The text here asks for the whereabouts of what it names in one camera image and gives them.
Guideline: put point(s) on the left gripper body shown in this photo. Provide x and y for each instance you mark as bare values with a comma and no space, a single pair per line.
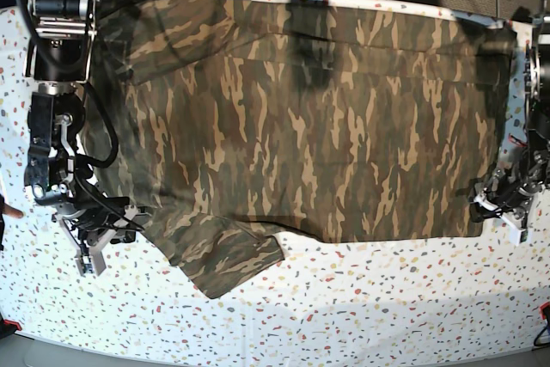
508,196

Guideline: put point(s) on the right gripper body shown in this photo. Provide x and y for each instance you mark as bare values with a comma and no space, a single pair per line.
91,230

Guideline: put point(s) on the camouflage T-shirt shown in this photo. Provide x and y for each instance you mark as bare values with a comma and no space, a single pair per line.
238,120

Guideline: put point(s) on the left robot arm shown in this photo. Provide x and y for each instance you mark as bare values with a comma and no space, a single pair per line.
535,148

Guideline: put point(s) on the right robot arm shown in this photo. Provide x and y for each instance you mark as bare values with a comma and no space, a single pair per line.
59,56

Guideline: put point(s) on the terrazzo pattern tablecloth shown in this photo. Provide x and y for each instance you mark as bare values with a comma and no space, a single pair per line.
436,302

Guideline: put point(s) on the red clamp right corner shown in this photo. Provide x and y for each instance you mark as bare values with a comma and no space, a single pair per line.
545,312

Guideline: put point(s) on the red clamp corner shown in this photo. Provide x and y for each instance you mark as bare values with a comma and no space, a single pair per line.
545,312
8,328

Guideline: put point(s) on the red clamp left corner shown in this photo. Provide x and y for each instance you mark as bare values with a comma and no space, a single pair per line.
8,328

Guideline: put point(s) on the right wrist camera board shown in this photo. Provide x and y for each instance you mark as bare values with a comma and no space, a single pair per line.
86,265

